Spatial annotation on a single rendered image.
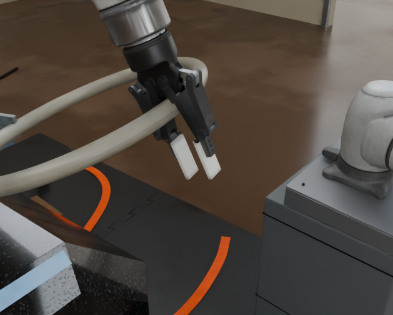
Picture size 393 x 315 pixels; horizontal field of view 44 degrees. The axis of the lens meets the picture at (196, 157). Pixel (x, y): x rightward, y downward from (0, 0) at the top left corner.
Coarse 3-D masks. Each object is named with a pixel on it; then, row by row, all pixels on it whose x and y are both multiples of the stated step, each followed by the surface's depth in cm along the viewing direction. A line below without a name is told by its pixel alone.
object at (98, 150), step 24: (120, 72) 108; (72, 96) 109; (24, 120) 104; (144, 120) 70; (168, 120) 72; (0, 144) 99; (96, 144) 67; (120, 144) 68; (48, 168) 67; (72, 168) 67; (0, 192) 70
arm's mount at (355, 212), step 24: (336, 144) 150; (312, 168) 140; (288, 192) 134; (312, 192) 131; (336, 192) 131; (360, 192) 131; (312, 216) 132; (336, 216) 127; (360, 216) 123; (384, 216) 123; (384, 240) 120
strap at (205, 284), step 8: (88, 168) 296; (96, 176) 289; (104, 176) 289; (104, 184) 282; (104, 192) 275; (104, 200) 269; (104, 208) 263; (96, 216) 257; (88, 224) 251; (224, 240) 241; (224, 248) 236; (216, 256) 231; (224, 256) 231; (216, 264) 227; (208, 272) 222; (216, 272) 222; (208, 280) 218; (200, 288) 214; (208, 288) 214; (192, 296) 210; (200, 296) 210; (184, 304) 206; (192, 304) 206; (176, 312) 203; (184, 312) 203
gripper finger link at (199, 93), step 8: (200, 72) 69; (192, 80) 68; (200, 80) 70; (192, 88) 69; (200, 88) 70; (192, 96) 70; (200, 96) 70; (192, 104) 70; (200, 104) 70; (208, 104) 72; (200, 112) 70; (208, 112) 72; (200, 120) 71; (208, 120) 72; (208, 128) 71; (216, 128) 73
